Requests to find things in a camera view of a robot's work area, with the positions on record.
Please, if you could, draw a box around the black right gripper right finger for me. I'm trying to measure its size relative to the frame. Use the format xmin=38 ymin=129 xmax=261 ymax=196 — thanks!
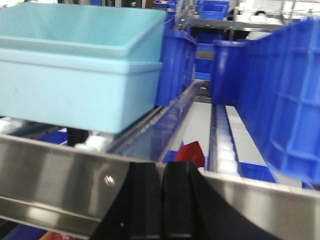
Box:
xmin=162 ymin=161 xmax=276 ymax=240

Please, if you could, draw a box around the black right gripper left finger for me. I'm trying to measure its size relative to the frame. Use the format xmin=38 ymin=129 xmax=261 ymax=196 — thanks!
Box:
xmin=91 ymin=162 xmax=162 ymax=240

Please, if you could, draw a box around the light blue plastic bin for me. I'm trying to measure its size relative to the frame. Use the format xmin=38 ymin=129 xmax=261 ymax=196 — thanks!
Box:
xmin=0 ymin=2 xmax=167 ymax=134

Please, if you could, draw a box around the red package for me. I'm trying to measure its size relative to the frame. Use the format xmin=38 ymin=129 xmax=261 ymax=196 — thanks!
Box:
xmin=174 ymin=141 xmax=205 ymax=168

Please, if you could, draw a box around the white roller track right lane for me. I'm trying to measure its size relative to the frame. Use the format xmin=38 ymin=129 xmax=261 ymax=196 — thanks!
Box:
xmin=207 ymin=104 xmax=242 ymax=177

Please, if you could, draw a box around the dark blue bin behind light bin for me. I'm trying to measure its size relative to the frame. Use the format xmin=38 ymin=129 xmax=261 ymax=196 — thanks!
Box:
xmin=155 ymin=16 xmax=198 ymax=107

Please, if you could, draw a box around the large dark blue crate right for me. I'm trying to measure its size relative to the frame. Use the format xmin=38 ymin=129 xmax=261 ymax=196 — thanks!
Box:
xmin=210 ymin=18 xmax=320 ymax=184

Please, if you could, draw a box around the steel lane divider rail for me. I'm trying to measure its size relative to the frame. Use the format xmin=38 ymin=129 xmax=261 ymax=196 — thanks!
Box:
xmin=106 ymin=80 xmax=204 ymax=162

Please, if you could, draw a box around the stainless steel shelf front rail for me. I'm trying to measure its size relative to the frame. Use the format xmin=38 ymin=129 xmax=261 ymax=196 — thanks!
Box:
xmin=0 ymin=135 xmax=320 ymax=240

